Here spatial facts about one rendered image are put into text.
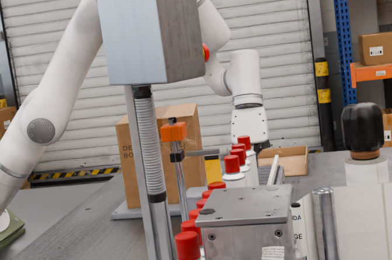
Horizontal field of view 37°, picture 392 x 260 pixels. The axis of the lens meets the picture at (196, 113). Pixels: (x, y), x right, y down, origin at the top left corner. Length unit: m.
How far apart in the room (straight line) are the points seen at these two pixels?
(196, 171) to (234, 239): 1.10
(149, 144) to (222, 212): 0.34
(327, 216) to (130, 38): 0.46
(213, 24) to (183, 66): 0.55
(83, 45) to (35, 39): 4.55
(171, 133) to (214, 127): 4.56
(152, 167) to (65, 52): 0.60
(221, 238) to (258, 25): 4.88
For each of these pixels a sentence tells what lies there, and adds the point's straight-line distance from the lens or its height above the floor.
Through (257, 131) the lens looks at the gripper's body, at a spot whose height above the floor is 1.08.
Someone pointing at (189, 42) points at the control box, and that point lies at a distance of 1.02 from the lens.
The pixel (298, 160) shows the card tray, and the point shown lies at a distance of 2.27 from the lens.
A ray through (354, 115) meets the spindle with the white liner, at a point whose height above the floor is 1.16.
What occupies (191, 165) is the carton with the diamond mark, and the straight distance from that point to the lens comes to 1.79.
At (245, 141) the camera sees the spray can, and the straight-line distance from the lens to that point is 1.49.
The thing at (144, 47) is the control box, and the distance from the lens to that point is 1.01.
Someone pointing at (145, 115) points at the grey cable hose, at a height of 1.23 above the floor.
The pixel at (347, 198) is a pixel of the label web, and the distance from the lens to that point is 1.07.
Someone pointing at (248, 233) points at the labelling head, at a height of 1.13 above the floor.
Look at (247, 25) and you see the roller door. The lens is 5.54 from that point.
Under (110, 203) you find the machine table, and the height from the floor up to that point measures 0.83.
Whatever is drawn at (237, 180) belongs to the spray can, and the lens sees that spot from 1.28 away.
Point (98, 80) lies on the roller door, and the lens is 5.87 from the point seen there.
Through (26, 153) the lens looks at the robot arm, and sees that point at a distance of 1.67.
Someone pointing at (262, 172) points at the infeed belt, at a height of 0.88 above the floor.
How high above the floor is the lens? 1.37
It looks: 8 degrees down
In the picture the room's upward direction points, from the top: 7 degrees counter-clockwise
